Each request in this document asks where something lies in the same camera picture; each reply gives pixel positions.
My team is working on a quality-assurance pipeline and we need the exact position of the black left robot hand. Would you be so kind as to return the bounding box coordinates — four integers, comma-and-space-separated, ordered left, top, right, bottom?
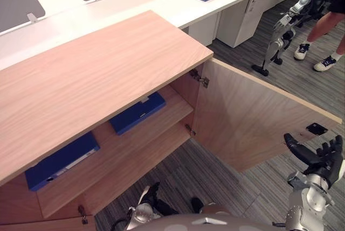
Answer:
139, 181, 179, 217

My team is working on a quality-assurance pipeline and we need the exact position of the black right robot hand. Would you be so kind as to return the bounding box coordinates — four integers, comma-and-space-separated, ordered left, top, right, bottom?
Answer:
284, 133, 345, 190

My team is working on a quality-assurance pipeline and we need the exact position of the wooden cabinet door with lock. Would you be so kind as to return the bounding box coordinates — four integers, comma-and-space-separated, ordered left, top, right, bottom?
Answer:
192, 58, 343, 173

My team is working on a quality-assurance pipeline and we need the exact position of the blue folder with white clip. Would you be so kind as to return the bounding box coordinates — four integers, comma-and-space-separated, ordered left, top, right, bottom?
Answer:
108, 92, 167, 136

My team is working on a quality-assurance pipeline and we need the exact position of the blue folder with finger hole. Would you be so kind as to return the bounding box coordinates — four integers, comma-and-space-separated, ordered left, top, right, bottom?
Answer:
25, 131, 101, 192

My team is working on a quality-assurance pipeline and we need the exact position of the plain wooden cabinet door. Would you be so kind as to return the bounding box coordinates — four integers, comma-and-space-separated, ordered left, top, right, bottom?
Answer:
0, 214, 97, 231

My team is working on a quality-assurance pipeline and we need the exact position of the wooden office cabinet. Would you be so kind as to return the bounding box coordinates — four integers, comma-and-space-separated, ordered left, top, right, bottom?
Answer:
0, 10, 215, 226

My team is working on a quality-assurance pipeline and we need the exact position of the black lock plate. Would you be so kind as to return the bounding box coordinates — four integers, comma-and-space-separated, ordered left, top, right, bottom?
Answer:
305, 123, 329, 136

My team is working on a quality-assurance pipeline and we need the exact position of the dark robot foot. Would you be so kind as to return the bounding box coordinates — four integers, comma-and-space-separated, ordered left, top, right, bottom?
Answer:
190, 197, 205, 213

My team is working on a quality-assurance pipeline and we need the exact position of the grey robot torso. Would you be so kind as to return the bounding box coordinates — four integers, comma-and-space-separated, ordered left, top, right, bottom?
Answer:
150, 202, 273, 231

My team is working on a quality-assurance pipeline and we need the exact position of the silver humanoid robot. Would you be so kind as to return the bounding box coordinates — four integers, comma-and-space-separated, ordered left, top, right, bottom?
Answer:
251, 0, 337, 77

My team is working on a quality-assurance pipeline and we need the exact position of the person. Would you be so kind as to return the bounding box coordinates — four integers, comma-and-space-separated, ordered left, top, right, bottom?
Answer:
293, 0, 345, 73

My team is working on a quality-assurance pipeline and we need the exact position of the white desk support panel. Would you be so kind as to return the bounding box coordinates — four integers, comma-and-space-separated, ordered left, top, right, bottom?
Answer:
188, 12, 222, 47

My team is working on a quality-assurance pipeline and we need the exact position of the long white desk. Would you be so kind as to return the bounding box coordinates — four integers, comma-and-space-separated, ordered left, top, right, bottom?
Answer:
0, 0, 316, 71

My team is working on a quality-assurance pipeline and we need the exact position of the white drawer pedestal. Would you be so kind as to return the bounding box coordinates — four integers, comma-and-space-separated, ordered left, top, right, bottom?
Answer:
215, 0, 276, 48

